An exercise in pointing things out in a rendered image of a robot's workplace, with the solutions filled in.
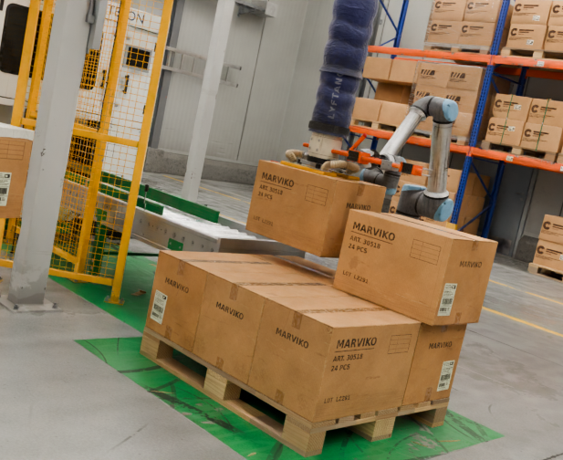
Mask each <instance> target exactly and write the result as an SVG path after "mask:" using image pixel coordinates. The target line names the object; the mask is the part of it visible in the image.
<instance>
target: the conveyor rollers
mask: <svg viewBox="0 0 563 460"><path fill-rule="evenodd" d="M145 199H147V200H149V201H152V202H155V201H153V200H150V199H148V198H145ZM155 203H156V204H160V203H158V202H155ZM161 205H164V209H163V214H162V216H164V217H167V218H169V219H172V220H173V221H176V222H179V223H181V224H184V225H188V226H190V227H192V228H195V229H197V230H200V231H203V232H205V233H207V234H209V235H213V236H216V237H233V238H247V239H256V237H255V236H253V235H247V234H246V233H240V232H238V230H236V229H230V228H229V226H221V224H215V223H213V222H210V221H207V220H204V219H202V218H200V217H197V216H195V215H192V214H187V213H185V212H183V211H180V210H177V209H175V208H172V207H170V206H168V205H165V204H161Z"/></svg>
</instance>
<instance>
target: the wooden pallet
mask: <svg viewBox="0 0 563 460"><path fill-rule="evenodd" d="M173 349H176V350H178V351H180V352H181V353H183V354H185V355H186V356H188V357H190V358H191V359H193V360H195V361H197V362H199V363H201V364H202V365H203V366H205V367H206V368H207V372H206V376H205V378H204V377H203V376H202V375H200V374H198V373H197V372H195V371H193V370H191V369H189V368H188V367H186V366H184V365H183V364H181V363H179V362H178V361H177V360H175V359H173V358H172V354H173ZM140 354H141V355H143V356H145V357H146V358H148V359H149V360H151V361H153V362H155V363H156V364H158V365H159V366H161V367H163V368H164V369H165V370H166V371H168V372H170V373H172V374H173V375H175V376H176V377H178V378H180V379H181V380H183V381H184V382H186V383H188V384H190V385H191V386H193V387H194V388H195V389H197V390H198V391H200V392H202V393H203V394H205V395H207V396H208V397H210V398H211V399H213V400H215V401H216V402H218V403H220V404H221V405H222V406H224V407H225V408H227V409H228V410H230V411H232V412H233V413H235V414H237V415H238V416H240V417H242V418H243V419H245V420H246V421H248V422H249V423H251V424H252V425H254V426H255V427H257V428H259V429H260V430H262V431H263V432H265V433H267V434H269V435H270V436H272V437H273V438H275V439H277V441H279V442H280V443H282V444H284V445H286V446H287V447H289V448H290V449H292V450H294V451H295V452H297V453H298V454H300V455H302V456H304V457H308V456H312V455H319V454H321V452H322V447H323V444H324V439H325V435H326V431H328V430H333V429H338V428H342V427H346V428H348V429H349V430H351V431H352V432H354V433H356V434H358V435H360V436H362V437H363V438H365V439H367V440H369V441H371V442H374V441H378V440H382V439H386V438H390V437H391V433H392V429H393V426H394V422H395V417H396V416H401V415H405V414H406V415H408V416H410V417H411V418H413V419H415V420H417V421H419V422H421V423H424V424H426V425H428V426H430V427H432V428H433V427H437V426H441V425H443V421H444V418H445V415H446V411H447V406H448V403H449V400H450V398H444V399H439V400H434V401H429V402H420V403H416V404H410V405H405V406H401V407H395V408H390V409H386V410H381V411H376V412H371V413H362V414H357V415H352V416H347V417H342V418H338V419H333V420H327V421H323V422H318V423H311V422H309V421H308V420H306V419H304V418H303V417H301V416H299V415H297V414H296V413H293V412H291V411H290V410H288V409H287V408H286V407H284V406H282V405H280V404H279V403H277V402H275V401H273V400H271V399H269V398H268V397H266V396H264V395H263V394H262V393H260V392H258V391H256V390H254V389H252V388H251V387H249V386H248V385H246V384H244V383H242V382H240V381H238V380H237V379H235V378H234V377H232V376H230V375H229V374H227V373H225V372H223V371H221V370H219V369H218V368H216V367H214V366H213V365H212V364H210V363H208V362H206V361H204V360H202V359H201V358H199V357H197V356H195V355H194V354H192V353H190V352H189V351H188V350H185V349H184V348H182V347H180V346H178V345H177V344H175V343H173V342H172V341H170V340H167V339H166V338H164V337H163V336H162V335H160V334H158V333H156V332H155V331H153V330H151V329H149V328H147V327H144V331H143V335H142V341H141V349H140ZM241 388H242V389H244V390H246V391H248V392H250V393H252V394H253V395H254V396H256V397H257V398H259V399H261V400H263V401H264V402H266V403H268V404H270V405H272V406H273V407H275V408H277V409H278V410H279V411H281V412H283V413H285V414H286V420H285V423H284V425H283V424H281V423H279V422H277V421H275V420H274V419H272V418H270V417H269V416H267V415H265V414H264V413H262V412H260V411H258V410H257V409H256V408H254V407H253V406H251V405H249V404H248V403H246V402H244V401H242V400H240V399H239V397H240V392H241Z"/></svg>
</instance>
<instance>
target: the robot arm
mask: <svg viewBox="0 0 563 460"><path fill-rule="evenodd" d="M429 116H431V117H433V132H432V143H431V154H430V165H429V169H431V170H433V175H432V178H431V177H428V186H427V188H426V187H423V186H419V185H414V184H405V185H404V186H403V187H402V189H401V195H400V199H399V202H398V205H397V209H396V213H395V214H399V215H403V216H407V217H410V218H413V219H416V220H419V218H420V215H421V216H424V217H427V218H430V219H433V220H434V221H438V222H444V221H445V220H447V219H448V217H449V216H450V215H451V213H452V211H453V208H454V202H453V200H451V199H449V192H448V191H447V190H446V184H447V174H448V164H449V155H450V145H451V136H452V126H453V121H454V120H455V119H456V118H457V116H458V105H457V103H456V102H455V101H453V100H450V99H444V98H439V97H436V96H428V97H424V98H421V99H418V100H417V101H415V102H414V103H413V104H412V105H411V106H410V107H409V114H408V115H407V116H406V118H405V119H404V120H403V122H402V123H401V125H400V126H399V128H398V129H397V130H396V131H395V132H394V134H393V135H392V136H391V138H390V139H389V141H388V142H387V144H386V145H385V146H384V148H383V149H382V150H381V152H380V153H378V152H377V151H376V150H373V149H371V150H370V149H361V151H362V152H366V153H370V157H374V158H379V159H383V160H389V161H393V162H399V163H400V164H401V162H406V161H405V159H404V158H403V157H401V156H398V155H397V154H398V152H399V151H400V150H401V148H402V147H403V145H404V144H405V142H406V141H407V140H408V139H409V138H410V136H411V135H412V133H413V132H414V130H415V129H416V128H417V126H418V125H419V124H420V122H421V121H424V120H426V118H427V117H429ZM396 155H397V156H396ZM357 165H358V166H360V167H362V168H365V169H363V170H362V171H361V173H360V180H361V181H363V182H367V183H374V184H377V185H380V186H384V187H386V192H385V194H388V195H395V193H396V191H397V187H398V183H399V180H400V177H401V172H399V171H397V172H395V171H390V170H386V169H382V168H381V166H380V165H379V164H375V163H370V162H369V164H363V163H358V164H357Z"/></svg>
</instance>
